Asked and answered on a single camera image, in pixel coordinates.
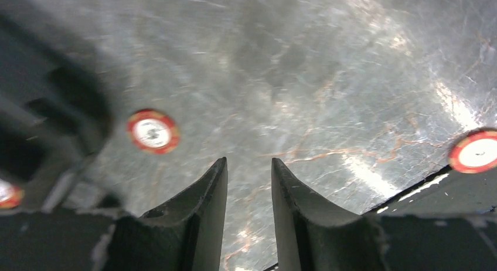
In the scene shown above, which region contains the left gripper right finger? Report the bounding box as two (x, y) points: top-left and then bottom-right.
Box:
(271, 158), (496, 270)

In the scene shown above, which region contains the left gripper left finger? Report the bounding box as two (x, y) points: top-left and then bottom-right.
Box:
(1, 157), (228, 270)

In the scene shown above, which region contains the red white poker chip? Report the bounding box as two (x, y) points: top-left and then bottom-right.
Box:
(448, 129), (496, 174)
(0, 180), (24, 209)
(126, 109), (181, 155)

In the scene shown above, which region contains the black poker carrying case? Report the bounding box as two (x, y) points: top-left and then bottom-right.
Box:
(1, 14), (114, 215)

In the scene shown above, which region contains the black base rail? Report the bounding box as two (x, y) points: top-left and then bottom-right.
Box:
(370, 168), (496, 215)

